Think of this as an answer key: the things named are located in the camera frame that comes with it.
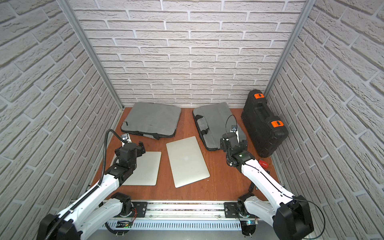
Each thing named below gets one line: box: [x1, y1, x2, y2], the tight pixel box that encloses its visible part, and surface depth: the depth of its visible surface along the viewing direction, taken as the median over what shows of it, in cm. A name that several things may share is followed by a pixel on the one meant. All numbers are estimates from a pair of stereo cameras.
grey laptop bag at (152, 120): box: [120, 102, 182, 140], surface depth 111 cm
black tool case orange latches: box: [241, 89, 289, 158], surface depth 85 cm
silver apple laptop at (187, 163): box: [166, 136, 210, 188], surface depth 92 cm
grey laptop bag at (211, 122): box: [192, 102, 247, 151], surface depth 108 cm
